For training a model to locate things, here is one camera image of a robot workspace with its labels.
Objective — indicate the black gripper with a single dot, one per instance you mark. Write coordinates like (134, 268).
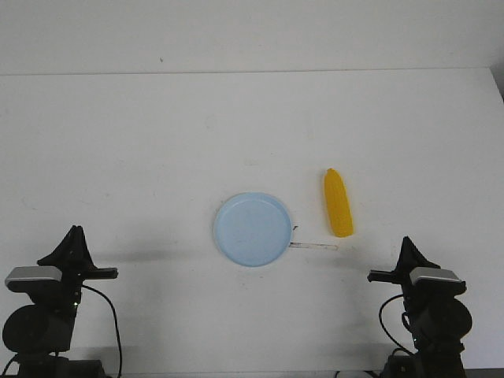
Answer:
(73, 277)
(409, 256)

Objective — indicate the yellow corn cob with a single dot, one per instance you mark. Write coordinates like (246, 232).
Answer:
(337, 205)

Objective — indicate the light blue round plate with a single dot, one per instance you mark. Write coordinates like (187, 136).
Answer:
(252, 229)

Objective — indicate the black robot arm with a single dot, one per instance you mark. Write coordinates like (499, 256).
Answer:
(436, 320)
(41, 332)

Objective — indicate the clear tape strip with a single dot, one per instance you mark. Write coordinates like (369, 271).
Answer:
(313, 246)

